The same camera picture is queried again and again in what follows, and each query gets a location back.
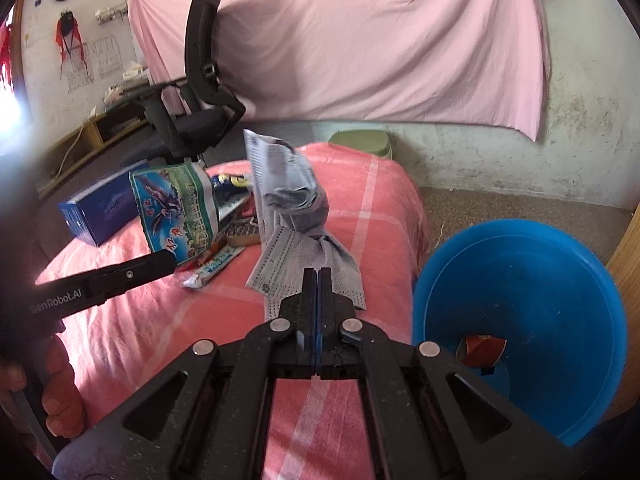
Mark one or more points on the striped snack stick wrapper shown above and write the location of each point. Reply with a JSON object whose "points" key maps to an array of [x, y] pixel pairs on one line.
{"points": [[210, 266]]}

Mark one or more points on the person's left hand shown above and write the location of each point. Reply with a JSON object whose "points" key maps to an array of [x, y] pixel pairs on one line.
{"points": [[62, 395]]}

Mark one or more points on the pink checked blanket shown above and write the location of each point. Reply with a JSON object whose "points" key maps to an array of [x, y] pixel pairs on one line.
{"points": [[375, 200]]}

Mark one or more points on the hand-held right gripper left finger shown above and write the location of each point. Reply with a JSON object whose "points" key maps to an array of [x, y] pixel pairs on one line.
{"points": [[310, 290]]}

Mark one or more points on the blue plastic basin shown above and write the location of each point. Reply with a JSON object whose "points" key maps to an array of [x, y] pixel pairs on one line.
{"points": [[525, 285]]}

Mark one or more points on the low wooden cabinet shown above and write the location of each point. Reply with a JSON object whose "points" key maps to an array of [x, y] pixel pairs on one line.
{"points": [[95, 132]]}

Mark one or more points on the grey patterned wrapper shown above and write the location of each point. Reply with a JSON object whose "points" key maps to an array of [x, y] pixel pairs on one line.
{"points": [[290, 255]]}

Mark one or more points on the green snack bag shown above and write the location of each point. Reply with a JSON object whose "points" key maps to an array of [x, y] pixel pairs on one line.
{"points": [[175, 210]]}

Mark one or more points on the white wall calendar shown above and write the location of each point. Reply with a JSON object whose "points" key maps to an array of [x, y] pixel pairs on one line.
{"points": [[80, 67], [106, 55]]}

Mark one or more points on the pink hanging sheet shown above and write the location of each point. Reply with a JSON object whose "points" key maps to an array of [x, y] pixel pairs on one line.
{"points": [[350, 35]]}

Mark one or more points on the black office chair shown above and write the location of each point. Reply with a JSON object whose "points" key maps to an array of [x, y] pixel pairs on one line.
{"points": [[200, 35]]}

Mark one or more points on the olive plastic stool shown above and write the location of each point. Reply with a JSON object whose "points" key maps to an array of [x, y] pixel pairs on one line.
{"points": [[360, 141]]}

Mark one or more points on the white wall rack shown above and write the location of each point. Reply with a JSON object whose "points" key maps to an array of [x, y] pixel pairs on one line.
{"points": [[112, 12]]}

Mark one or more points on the dotted flat pack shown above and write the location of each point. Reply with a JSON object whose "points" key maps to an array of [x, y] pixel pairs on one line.
{"points": [[242, 232]]}

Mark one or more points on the blue cardboard box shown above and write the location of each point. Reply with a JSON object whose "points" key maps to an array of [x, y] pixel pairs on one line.
{"points": [[100, 210]]}

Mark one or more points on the blue snack bag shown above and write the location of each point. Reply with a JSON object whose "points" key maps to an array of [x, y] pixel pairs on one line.
{"points": [[230, 182]]}

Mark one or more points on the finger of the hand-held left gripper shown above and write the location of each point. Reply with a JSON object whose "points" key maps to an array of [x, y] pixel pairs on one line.
{"points": [[145, 267]]}

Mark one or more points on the red hanging decoration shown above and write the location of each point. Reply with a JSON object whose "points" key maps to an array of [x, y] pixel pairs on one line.
{"points": [[65, 35]]}

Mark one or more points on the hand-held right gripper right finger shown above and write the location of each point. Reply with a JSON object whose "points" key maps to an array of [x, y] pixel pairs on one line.
{"points": [[324, 290]]}

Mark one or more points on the red carton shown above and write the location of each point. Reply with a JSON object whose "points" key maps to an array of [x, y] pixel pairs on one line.
{"points": [[480, 350]]}

